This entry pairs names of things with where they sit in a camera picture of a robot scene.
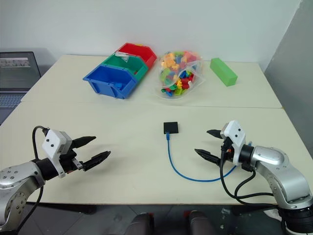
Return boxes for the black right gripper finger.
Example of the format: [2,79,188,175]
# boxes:
[194,148,222,165]
[206,129,223,141]

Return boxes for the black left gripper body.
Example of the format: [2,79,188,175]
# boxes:
[59,146,86,174]

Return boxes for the green plastic storage bin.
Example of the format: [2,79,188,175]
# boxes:
[101,53,149,81]

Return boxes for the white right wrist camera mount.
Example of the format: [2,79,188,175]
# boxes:
[220,119,247,165]

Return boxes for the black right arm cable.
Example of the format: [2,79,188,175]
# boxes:
[219,141,284,221]

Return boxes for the green rectangular block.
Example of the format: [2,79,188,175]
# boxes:
[209,57,238,88]

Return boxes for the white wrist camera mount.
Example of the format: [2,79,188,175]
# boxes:
[41,129,73,179]
[220,119,247,165]

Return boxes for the grey laptop computer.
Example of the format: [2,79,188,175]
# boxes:
[0,51,42,125]

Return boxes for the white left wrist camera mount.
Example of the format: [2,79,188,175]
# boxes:
[41,129,73,179]

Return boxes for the blue plastic storage bin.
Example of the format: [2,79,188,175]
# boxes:
[82,65,137,99]

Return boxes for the black table frame bar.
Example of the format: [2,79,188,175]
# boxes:
[25,202,279,216]

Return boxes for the red plastic storage bin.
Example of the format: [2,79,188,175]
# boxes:
[115,43,157,68]

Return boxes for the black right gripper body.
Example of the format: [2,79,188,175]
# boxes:
[220,137,233,163]

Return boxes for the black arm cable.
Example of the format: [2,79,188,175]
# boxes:
[9,125,51,235]
[219,141,284,221]

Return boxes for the clear bag of colourful bricks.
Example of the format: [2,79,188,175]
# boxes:
[153,49,204,100]

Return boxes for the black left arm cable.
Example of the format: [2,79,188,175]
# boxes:
[9,125,51,235]

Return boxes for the blue cable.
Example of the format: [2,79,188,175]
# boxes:
[165,131,254,183]

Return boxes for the dark rounded shape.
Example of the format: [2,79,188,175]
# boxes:
[188,210,216,235]
[129,212,155,235]

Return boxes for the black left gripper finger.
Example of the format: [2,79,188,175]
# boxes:
[70,135,97,149]
[82,150,112,172]

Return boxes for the small black square box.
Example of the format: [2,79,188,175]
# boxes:
[163,121,179,135]

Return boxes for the white paper label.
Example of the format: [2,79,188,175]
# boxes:
[114,51,130,62]

